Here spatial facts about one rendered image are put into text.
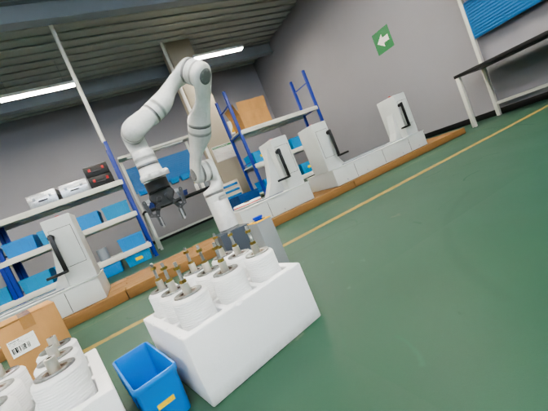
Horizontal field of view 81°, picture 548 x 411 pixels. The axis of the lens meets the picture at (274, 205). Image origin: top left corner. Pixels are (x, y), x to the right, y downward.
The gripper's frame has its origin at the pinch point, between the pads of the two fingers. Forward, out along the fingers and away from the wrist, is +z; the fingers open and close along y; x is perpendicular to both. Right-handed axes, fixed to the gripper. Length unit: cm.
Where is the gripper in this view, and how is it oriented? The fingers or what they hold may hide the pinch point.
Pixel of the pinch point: (173, 218)
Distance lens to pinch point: 114.4
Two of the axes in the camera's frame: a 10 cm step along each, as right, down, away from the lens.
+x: 4.0, -0.4, -9.2
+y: -8.3, 4.0, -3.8
